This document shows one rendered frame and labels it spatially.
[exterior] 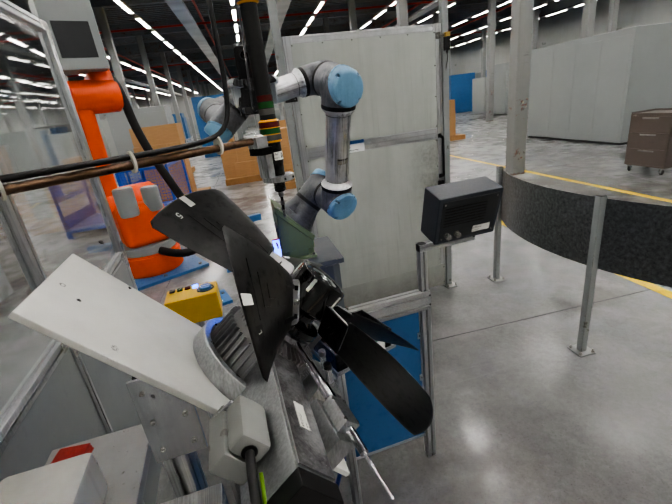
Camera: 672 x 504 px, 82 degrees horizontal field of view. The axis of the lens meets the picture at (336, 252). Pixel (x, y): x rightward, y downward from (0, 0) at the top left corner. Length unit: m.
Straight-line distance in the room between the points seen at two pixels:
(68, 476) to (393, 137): 2.56
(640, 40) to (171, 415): 10.27
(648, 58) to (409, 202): 8.17
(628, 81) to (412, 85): 7.76
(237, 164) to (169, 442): 9.35
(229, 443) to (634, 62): 10.21
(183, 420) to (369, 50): 2.49
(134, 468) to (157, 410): 0.27
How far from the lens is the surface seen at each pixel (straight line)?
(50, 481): 1.02
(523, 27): 7.57
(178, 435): 0.91
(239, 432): 0.62
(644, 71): 10.61
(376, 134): 2.87
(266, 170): 0.84
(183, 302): 1.29
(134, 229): 4.62
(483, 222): 1.55
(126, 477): 1.10
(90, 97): 4.69
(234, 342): 0.82
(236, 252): 0.57
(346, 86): 1.30
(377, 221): 2.98
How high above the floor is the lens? 1.58
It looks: 21 degrees down
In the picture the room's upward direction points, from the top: 7 degrees counter-clockwise
